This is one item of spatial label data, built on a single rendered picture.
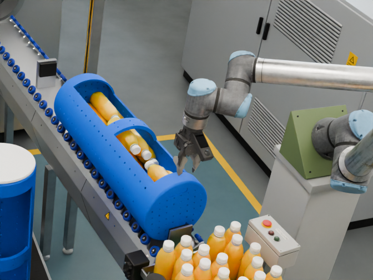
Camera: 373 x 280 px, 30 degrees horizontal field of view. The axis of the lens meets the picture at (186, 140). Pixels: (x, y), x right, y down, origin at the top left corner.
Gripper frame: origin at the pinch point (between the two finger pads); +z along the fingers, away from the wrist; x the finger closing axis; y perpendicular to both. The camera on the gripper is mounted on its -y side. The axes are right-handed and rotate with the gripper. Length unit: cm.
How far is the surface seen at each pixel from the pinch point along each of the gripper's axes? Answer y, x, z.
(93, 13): 142, -29, 3
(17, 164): 55, 44, 25
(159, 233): -0.5, 7.5, 27.1
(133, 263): -11.1, 24.5, 27.5
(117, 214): 23.3, 12.4, 35.2
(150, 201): 1.1, 13.5, 11.1
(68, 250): 98, -7, 127
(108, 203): 31.5, 12.6, 35.6
